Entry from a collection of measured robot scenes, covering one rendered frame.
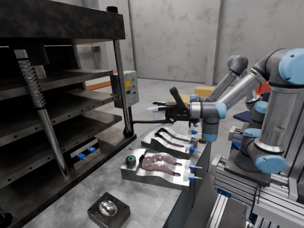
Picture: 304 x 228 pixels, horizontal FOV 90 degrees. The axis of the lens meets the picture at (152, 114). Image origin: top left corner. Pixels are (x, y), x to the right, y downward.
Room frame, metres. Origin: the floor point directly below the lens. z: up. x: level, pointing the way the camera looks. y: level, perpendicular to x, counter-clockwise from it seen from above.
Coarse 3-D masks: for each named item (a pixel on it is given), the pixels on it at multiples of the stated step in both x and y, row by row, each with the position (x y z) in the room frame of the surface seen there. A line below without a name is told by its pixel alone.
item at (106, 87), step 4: (96, 84) 5.20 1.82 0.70; (100, 84) 5.16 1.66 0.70; (104, 84) 5.12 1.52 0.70; (108, 84) 5.08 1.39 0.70; (88, 88) 4.65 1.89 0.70; (92, 88) 4.61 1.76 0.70; (96, 88) 4.58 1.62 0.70; (100, 88) 4.68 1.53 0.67; (104, 88) 4.79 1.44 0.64; (108, 88) 4.89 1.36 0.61; (104, 92) 4.77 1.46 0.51; (108, 92) 4.87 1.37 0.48; (104, 104) 4.70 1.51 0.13; (108, 104) 4.81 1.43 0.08; (112, 104) 4.93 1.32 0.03; (96, 108) 4.47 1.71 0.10; (100, 108) 4.58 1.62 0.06; (104, 108) 4.69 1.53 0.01
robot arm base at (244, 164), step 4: (240, 152) 0.73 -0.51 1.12; (236, 156) 0.75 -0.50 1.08; (240, 156) 0.71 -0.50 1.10; (244, 156) 0.69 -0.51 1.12; (248, 156) 0.68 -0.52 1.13; (236, 160) 0.73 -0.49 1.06; (240, 160) 0.71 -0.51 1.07; (244, 160) 0.68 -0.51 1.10; (248, 160) 0.67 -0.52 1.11; (236, 164) 0.71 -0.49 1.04; (240, 164) 0.69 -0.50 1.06; (244, 164) 0.67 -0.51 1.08; (248, 164) 0.66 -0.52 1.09; (252, 164) 0.66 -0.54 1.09; (240, 168) 0.68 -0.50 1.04; (244, 168) 0.67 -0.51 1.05; (248, 168) 0.65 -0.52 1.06; (252, 168) 0.65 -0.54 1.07; (256, 168) 0.66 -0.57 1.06; (252, 172) 0.64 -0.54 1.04; (256, 172) 0.64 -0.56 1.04
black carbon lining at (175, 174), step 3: (141, 156) 1.02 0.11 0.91; (138, 159) 0.97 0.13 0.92; (141, 159) 1.02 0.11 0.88; (141, 162) 0.99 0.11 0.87; (177, 162) 0.97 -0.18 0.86; (141, 165) 0.96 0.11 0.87; (177, 165) 0.95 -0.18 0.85; (180, 165) 0.95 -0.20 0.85; (174, 174) 0.86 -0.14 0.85; (177, 174) 0.85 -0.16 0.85; (180, 174) 0.85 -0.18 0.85
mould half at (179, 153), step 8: (168, 128) 1.41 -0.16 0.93; (152, 136) 1.39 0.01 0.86; (168, 136) 1.30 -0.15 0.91; (176, 136) 1.32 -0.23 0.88; (184, 136) 1.31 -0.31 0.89; (144, 144) 1.29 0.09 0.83; (152, 144) 1.24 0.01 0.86; (160, 144) 1.19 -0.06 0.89; (168, 144) 1.19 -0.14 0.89; (184, 144) 1.17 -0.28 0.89; (192, 144) 1.16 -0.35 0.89; (168, 152) 1.14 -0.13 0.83; (176, 152) 1.09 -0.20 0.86; (184, 152) 1.05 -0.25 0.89; (192, 152) 1.13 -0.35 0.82
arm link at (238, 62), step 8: (240, 56) 1.18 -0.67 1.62; (232, 64) 1.17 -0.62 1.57; (240, 64) 1.13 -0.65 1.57; (232, 72) 1.13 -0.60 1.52; (240, 72) 1.12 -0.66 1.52; (224, 80) 1.15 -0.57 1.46; (232, 80) 1.14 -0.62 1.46; (216, 88) 1.17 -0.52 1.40; (224, 88) 1.15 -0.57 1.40; (208, 96) 1.20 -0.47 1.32; (216, 96) 1.16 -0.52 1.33
